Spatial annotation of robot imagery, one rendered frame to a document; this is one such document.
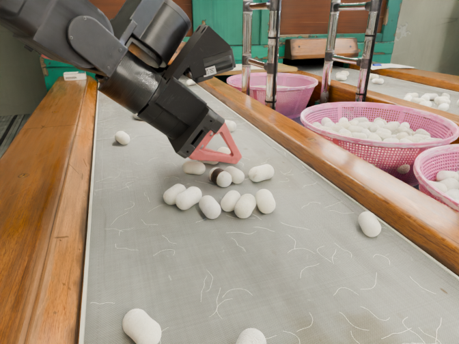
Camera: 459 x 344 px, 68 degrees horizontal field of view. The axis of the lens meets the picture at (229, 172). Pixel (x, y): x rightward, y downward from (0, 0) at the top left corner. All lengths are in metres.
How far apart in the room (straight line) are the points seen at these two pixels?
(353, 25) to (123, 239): 1.35
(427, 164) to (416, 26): 2.71
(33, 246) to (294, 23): 1.24
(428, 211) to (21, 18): 0.41
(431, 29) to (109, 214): 3.14
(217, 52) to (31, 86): 1.76
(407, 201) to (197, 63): 0.27
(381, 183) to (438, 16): 2.99
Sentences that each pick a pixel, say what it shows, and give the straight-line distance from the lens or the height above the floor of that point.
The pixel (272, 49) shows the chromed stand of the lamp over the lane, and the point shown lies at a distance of 0.74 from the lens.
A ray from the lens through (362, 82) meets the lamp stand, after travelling 0.88.
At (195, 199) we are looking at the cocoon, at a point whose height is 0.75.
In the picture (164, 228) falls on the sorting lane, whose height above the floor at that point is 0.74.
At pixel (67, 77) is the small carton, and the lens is 1.14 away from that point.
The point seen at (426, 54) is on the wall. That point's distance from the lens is 3.37.
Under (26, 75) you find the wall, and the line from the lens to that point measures 2.11.
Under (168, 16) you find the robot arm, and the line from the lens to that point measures 0.42.
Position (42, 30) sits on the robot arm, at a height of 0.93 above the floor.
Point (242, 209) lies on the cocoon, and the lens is 0.36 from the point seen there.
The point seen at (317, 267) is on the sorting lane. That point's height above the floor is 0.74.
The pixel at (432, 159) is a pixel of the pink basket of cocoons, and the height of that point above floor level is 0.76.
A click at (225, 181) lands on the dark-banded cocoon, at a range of 0.42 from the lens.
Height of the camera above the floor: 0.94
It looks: 25 degrees down
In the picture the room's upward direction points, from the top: straight up
